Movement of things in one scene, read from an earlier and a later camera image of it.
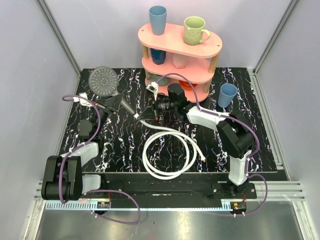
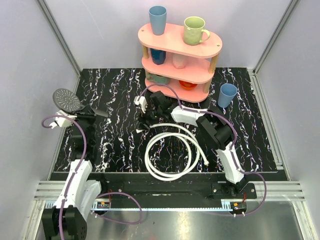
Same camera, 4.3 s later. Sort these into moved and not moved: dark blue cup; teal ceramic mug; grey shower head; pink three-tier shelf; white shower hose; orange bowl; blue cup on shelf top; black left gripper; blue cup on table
Moved: grey shower head; white shower hose; black left gripper
Not moved: blue cup on shelf top; blue cup on table; orange bowl; pink three-tier shelf; dark blue cup; teal ceramic mug
